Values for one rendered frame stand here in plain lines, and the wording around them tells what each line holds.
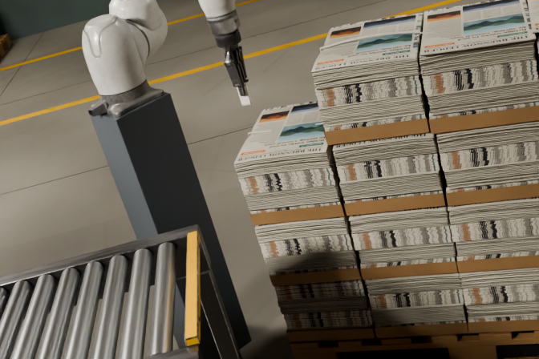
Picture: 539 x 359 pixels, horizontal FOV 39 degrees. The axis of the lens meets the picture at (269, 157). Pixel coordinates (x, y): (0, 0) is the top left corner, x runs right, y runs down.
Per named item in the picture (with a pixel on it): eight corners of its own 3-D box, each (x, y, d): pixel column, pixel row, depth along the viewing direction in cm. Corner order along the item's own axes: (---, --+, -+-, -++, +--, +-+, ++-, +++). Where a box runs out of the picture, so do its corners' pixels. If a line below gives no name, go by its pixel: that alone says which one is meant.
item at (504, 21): (425, 14, 228) (424, 10, 227) (526, -4, 219) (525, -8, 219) (418, 58, 196) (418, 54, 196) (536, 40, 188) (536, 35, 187)
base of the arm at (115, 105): (79, 114, 244) (74, 98, 241) (138, 86, 254) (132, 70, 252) (106, 123, 230) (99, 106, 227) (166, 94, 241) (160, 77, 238)
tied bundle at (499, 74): (435, 82, 239) (423, 11, 230) (534, 67, 230) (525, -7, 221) (430, 136, 207) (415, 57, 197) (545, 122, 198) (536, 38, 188)
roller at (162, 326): (175, 257, 202) (179, 240, 200) (169, 377, 159) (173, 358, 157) (156, 254, 201) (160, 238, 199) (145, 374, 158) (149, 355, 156)
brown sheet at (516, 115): (435, 80, 239) (432, 66, 237) (532, 66, 230) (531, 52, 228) (430, 134, 207) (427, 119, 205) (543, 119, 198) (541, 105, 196)
